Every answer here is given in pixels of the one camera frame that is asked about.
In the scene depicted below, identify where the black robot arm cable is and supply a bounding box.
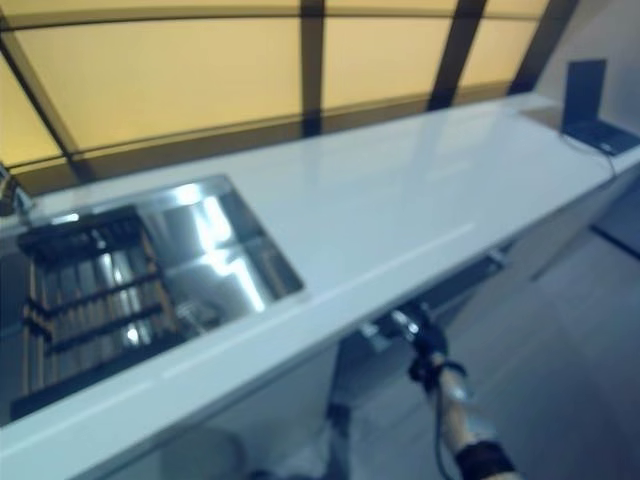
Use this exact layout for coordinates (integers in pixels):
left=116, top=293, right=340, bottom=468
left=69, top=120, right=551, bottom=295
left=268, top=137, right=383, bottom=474
left=428, top=392, right=454, bottom=480

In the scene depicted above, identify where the stainless steel sink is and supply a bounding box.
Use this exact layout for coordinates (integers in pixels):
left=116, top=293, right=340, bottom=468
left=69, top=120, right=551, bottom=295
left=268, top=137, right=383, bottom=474
left=0, top=173, right=306, bottom=422

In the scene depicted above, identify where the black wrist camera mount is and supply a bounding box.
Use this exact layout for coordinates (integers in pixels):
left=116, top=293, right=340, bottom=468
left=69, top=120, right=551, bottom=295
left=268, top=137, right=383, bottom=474
left=406, top=357, right=444, bottom=394

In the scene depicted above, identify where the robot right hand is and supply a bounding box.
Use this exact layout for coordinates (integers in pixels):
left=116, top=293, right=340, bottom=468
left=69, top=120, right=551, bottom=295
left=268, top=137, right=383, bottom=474
left=388, top=305, right=450, bottom=367

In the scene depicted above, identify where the chrome kitchen faucet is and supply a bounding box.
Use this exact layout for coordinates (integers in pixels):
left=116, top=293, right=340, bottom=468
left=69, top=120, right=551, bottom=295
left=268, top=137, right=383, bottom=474
left=0, top=167, right=32, bottom=217

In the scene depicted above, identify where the black sink drying rack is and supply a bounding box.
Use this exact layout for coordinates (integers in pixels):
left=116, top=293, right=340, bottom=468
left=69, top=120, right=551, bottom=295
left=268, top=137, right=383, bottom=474
left=9, top=204, right=182, bottom=422

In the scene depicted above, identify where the black laptop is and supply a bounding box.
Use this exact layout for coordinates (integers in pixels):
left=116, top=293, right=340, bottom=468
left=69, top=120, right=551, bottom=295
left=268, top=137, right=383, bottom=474
left=560, top=58, right=640, bottom=156

